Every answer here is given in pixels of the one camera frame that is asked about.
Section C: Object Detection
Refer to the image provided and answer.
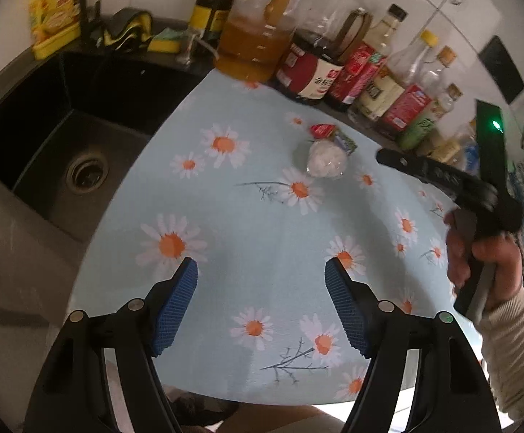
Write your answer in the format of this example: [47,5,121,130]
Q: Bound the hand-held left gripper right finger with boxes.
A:
[324,258,502,433]

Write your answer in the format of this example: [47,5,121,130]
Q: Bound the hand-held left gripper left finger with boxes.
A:
[22,257,198,433]

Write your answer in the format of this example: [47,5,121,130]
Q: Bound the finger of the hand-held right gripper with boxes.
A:
[376,148,486,200]

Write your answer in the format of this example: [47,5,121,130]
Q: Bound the clear plastic bag white contents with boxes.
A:
[294,139,349,179]

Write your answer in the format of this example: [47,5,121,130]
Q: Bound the red green snack wrapper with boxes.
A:
[309,124,358,154]

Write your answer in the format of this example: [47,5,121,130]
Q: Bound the person's right hand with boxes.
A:
[443,211,524,310]

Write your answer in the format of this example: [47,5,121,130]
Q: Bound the green label oil bottle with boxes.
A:
[397,83,463,150]

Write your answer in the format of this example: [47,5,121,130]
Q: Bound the blue plastic bag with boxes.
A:
[460,142,481,174]

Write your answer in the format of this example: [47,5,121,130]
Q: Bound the clear bottle red label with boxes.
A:
[377,45,456,140]

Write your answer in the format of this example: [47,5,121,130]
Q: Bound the yellow cap beige label bottle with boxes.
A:
[347,29,438,122]

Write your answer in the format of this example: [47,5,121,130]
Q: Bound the daisy print tablecloth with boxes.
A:
[70,72,465,404]

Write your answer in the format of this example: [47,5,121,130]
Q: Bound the black cap red label bottle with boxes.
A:
[325,4,408,113]

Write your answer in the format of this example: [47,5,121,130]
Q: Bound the dark sauce jug red label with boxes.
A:
[273,9,373,104]

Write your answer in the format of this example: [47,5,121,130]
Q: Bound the metal sink drain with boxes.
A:
[65,152,109,194]

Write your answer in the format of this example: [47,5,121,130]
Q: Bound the clear bottle gold cap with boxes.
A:
[307,0,375,37]

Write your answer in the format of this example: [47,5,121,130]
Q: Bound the large cooking oil jug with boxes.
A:
[214,0,305,83]

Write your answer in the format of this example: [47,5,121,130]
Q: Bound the black sink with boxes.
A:
[0,49,208,244]

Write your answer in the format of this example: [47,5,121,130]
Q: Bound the small metal tap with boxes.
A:
[176,31,220,66]

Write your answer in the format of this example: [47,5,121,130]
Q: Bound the yellow green sponge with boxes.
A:
[148,28,186,53]

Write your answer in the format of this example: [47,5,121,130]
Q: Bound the small green yellow bottle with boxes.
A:
[189,0,242,39]

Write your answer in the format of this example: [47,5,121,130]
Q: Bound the yellow black cloth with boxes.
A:
[92,8,154,50]

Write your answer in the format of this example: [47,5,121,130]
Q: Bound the black faucet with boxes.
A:
[78,0,104,48]

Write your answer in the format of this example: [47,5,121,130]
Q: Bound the yellow detergent bottle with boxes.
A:
[28,0,86,60]

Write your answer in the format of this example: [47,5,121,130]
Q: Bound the black wall socket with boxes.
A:
[477,35,524,104]

